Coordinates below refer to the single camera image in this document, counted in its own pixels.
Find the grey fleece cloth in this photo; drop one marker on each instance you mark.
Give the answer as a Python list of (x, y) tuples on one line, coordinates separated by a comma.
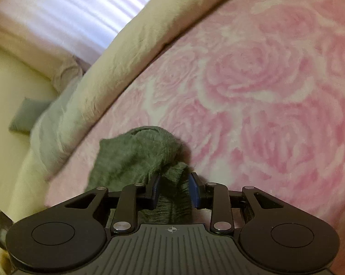
[(46, 140)]

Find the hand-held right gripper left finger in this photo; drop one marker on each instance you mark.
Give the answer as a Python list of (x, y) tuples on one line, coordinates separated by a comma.
[(154, 192)]

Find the pink rose blanket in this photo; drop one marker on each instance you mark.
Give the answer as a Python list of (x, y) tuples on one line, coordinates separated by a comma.
[(261, 91)]

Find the grey cushion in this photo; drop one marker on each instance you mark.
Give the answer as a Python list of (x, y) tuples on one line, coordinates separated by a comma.
[(28, 116)]

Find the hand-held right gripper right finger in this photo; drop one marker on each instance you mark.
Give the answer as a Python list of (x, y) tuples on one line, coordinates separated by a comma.
[(194, 190)]

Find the green knit garment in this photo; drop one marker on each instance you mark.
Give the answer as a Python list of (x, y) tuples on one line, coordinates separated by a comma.
[(132, 154)]

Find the cream fleece blanket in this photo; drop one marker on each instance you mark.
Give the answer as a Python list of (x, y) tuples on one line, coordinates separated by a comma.
[(126, 57)]

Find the white curtain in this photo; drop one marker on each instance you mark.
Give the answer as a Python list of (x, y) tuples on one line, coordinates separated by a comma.
[(60, 11)]

